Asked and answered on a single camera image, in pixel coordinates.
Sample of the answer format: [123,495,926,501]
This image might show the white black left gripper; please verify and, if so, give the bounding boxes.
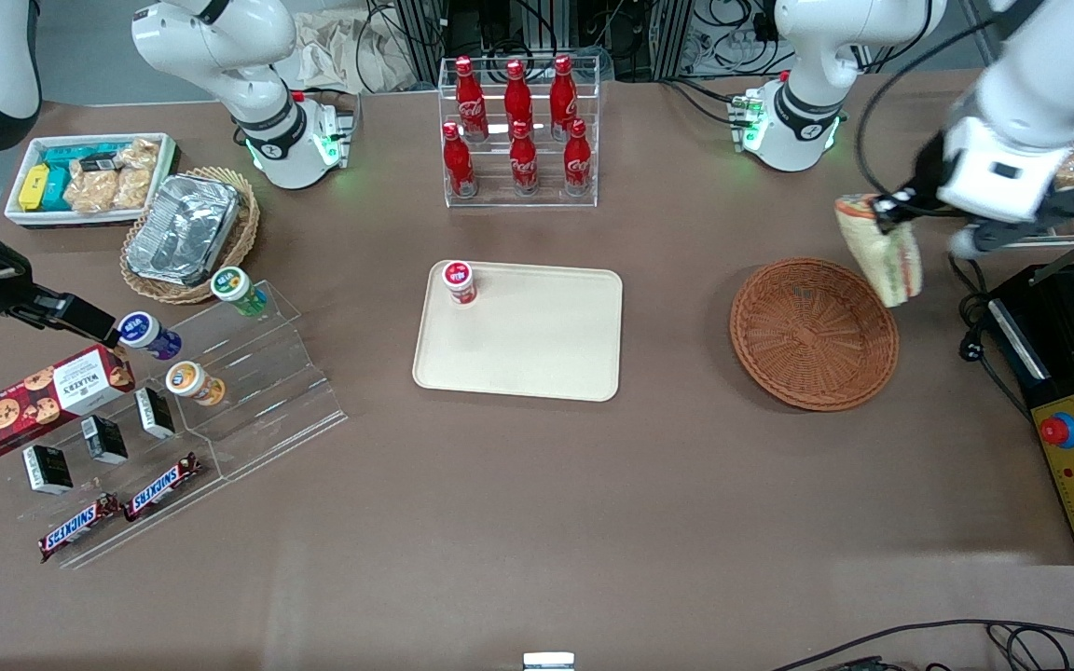
[874,116,1074,230]

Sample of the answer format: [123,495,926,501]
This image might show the triangular sandwich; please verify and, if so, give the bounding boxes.
[833,193,924,310]

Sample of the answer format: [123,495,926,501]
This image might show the aluminium foil tray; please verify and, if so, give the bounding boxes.
[125,174,241,287]

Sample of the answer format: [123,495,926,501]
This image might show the brown round wicker basket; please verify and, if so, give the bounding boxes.
[729,257,901,413]

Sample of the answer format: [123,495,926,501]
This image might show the light oval wicker basket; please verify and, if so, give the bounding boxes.
[120,167,262,307]

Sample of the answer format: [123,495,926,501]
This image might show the beige plastic tray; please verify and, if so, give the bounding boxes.
[412,260,625,404]

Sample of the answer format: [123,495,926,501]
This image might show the purple lid cup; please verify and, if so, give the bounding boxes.
[117,311,184,362]

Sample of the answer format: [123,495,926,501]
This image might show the red Walkers cookie box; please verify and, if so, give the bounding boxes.
[0,345,137,462]

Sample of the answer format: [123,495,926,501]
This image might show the small black box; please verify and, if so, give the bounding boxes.
[22,445,75,496]
[134,387,177,440]
[81,416,130,466]

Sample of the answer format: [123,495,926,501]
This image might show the orange lid cup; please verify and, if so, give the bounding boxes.
[165,361,227,407]

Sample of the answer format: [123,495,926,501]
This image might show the white rectangular snack bin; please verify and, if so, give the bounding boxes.
[4,133,181,230]

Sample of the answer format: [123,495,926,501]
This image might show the teal small box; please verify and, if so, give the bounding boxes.
[41,144,124,170]
[38,168,73,212]

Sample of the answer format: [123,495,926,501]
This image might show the green lid cup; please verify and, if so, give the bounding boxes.
[211,267,270,319]

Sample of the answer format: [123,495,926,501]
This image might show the yellow small box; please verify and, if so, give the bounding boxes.
[18,164,52,213]

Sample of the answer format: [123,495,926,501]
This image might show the Snickers chocolate bar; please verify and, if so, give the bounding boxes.
[123,453,203,523]
[38,493,121,564]

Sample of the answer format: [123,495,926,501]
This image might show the clear acrylic stepped stand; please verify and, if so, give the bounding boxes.
[10,280,350,570]

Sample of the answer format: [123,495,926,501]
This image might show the black equipment rack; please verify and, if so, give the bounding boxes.
[365,0,780,90]

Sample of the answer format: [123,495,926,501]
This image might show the red cola bottle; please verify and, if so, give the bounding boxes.
[509,120,540,197]
[563,118,593,197]
[455,56,489,144]
[503,60,535,141]
[549,54,580,144]
[442,122,478,199]

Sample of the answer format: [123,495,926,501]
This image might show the beige cloth bag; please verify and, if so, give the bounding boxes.
[290,9,418,95]

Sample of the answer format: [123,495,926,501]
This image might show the red lid yogurt cup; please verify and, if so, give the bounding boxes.
[442,260,479,307]

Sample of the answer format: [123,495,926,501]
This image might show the clear acrylic bottle rack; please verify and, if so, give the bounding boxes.
[437,54,602,210]

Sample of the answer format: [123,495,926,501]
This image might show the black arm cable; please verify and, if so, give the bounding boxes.
[854,14,1004,201]

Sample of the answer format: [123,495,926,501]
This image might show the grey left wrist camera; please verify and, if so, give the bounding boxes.
[949,186,1074,261]

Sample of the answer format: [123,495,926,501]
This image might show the black power cable with plug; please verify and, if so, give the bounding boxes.
[947,250,1034,422]

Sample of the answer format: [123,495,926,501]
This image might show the black base cables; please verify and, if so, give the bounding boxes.
[658,75,754,129]

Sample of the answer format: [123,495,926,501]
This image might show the black cable bundle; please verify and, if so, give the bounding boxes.
[770,619,1074,671]

